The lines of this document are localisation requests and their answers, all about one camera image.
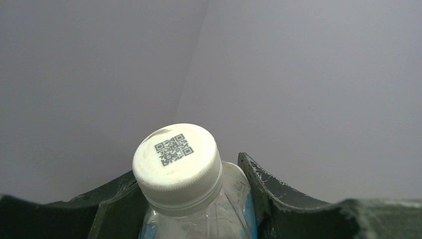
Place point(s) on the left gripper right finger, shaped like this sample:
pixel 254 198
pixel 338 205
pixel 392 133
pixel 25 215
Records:
pixel 283 212

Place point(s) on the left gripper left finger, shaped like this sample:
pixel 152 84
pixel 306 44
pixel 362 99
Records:
pixel 114 210

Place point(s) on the blue label water bottle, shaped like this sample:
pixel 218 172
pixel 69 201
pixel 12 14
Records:
pixel 191 192

